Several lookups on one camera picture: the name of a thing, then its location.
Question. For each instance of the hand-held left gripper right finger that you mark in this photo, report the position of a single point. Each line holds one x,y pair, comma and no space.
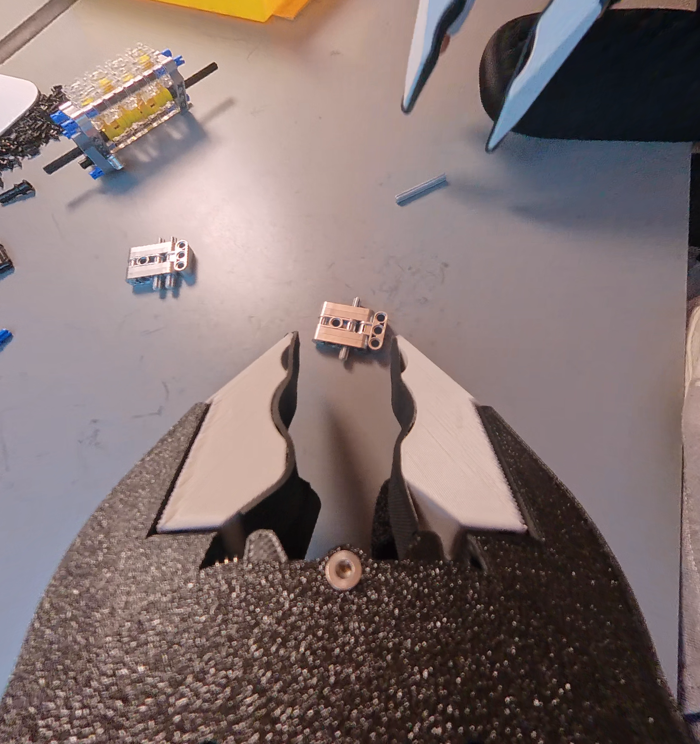
454,459

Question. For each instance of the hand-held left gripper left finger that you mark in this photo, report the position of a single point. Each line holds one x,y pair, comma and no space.
228,459

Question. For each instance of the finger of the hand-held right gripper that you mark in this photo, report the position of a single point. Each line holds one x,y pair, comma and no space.
431,40
547,52

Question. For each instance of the grey brick axle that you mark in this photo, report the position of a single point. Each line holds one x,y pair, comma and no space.
420,189

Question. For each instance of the grey brick assembly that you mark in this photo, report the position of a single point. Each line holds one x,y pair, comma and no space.
344,328
155,261

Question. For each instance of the grey desk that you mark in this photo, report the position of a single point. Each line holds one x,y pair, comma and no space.
268,232

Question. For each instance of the black chair armrest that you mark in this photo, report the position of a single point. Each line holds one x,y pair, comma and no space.
617,87

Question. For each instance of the yellow box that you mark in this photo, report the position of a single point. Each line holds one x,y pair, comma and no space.
233,7

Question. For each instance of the clear yellow brick engine assembly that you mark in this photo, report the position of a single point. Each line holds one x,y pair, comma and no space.
123,110

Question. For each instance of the single black connector pin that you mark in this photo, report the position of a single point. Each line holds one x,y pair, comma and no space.
14,192

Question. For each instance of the pile of black brick pins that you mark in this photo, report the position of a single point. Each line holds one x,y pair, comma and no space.
27,133

